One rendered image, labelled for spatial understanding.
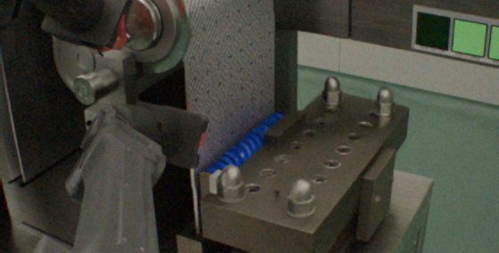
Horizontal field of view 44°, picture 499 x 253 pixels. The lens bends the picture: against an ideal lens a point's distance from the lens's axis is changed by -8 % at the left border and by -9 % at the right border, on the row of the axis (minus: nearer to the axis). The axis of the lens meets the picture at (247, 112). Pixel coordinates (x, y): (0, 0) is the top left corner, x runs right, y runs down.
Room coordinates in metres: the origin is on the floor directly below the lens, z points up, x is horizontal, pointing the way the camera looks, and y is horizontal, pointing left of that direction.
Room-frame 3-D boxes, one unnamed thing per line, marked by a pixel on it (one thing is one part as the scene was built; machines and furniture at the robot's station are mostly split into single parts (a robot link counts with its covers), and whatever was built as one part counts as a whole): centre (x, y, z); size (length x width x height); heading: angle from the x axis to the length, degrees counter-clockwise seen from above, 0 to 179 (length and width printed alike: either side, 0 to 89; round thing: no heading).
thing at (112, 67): (0.79, 0.18, 1.05); 0.06 x 0.05 x 0.31; 150
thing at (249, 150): (0.87, 0.00, 1.03); 0.21 x 0.04 x 0.03; 150
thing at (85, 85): (0.76, 0.20, 1.18); 0.04 x 0.02 x 0.04; 60
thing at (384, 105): (0.97, -0.23, 1.05); 0.04 x 0.04 x 0.04
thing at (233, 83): (0.88, 0.02, 1.11); 0.23 x 0.01 x 0.18; 150
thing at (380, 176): (0.82, -0.19, 0.96); 0.10 x 0.03 x 0.11; 150
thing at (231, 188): (0.73, 0.02, 1.05); 0.04 x 0.04 x 0.04
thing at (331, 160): (0.86, -0.11, 1.00); 0.40 x 0.16 x 0.06; 150
